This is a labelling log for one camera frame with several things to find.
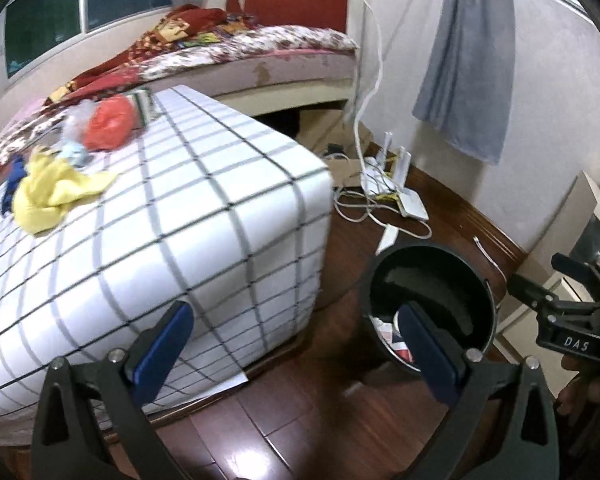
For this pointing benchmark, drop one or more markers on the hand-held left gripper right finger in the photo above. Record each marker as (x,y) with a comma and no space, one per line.
(425,350)

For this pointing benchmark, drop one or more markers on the large window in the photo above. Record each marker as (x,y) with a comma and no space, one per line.
(55,10)

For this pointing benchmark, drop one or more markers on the red plastic bag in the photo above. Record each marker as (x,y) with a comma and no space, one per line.
(107,122)

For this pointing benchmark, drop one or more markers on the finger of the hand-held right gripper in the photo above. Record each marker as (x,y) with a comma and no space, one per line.
(530,287)
(575,266)

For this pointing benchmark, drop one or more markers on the dark blue cloth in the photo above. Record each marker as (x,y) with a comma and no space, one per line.
(12,180)

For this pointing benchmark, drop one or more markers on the white cabinet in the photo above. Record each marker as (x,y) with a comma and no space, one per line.
(587,205)

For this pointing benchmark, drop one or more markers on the yellow cloth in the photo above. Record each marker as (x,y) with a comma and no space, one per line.
(45,195)

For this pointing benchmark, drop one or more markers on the white power adapter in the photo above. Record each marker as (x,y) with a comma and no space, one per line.
(386,240)

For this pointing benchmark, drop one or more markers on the white router with antennas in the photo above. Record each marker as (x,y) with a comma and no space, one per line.
(380,180)

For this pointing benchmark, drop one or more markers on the person's right hand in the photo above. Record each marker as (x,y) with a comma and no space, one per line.
(597,390)

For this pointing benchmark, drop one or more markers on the red patterned quilt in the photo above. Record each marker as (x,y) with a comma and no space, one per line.
(145,42)

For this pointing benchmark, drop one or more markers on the light blue wrapper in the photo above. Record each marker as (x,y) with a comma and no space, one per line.
(72,152)

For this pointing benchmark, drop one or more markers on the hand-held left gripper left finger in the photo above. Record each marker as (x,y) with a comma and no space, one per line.
(165,345)

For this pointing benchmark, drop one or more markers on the floral bed sheet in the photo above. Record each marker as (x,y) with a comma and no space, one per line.
(290,40)

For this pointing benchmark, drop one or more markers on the open cardboard box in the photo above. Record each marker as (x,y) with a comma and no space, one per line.
(347,172)

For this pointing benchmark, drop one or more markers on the black round trash bin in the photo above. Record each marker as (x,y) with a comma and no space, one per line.
(430,270)

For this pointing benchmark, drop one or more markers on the grey hanging garment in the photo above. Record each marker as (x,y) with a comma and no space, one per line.
(465,60)

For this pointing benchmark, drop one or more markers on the white checked tablecloth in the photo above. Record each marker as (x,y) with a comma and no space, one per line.
(205,220)

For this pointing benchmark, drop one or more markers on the white flat modem box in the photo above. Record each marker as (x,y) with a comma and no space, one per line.
(412,205)

